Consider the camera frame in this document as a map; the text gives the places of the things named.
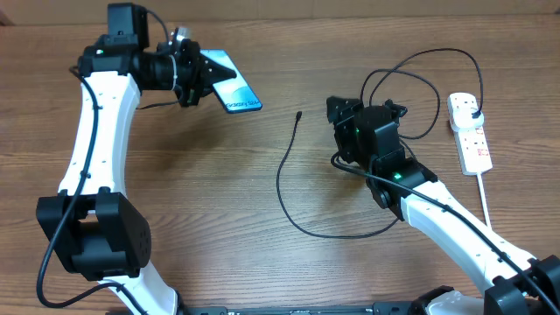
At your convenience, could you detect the white power strip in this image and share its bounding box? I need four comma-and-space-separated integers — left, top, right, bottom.
447, 92, 493, 176

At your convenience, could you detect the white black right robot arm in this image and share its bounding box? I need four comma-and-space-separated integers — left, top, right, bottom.
326, 96, 559, 314

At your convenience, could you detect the blue Samsung Galaxy smartphone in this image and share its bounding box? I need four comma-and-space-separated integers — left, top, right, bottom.
201, 49, 263, 114

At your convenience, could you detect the black charger cable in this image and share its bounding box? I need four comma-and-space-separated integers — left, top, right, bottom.
275, 47, 485, 241

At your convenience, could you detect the white charger plug adapter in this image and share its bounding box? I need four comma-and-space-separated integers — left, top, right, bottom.
450, 107, 485, 132

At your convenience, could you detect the white power strip cord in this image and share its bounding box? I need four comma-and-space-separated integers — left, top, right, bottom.
475, 171, 494, 229

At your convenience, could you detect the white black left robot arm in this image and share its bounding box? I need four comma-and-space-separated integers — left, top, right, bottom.
36, 3, 236, 314

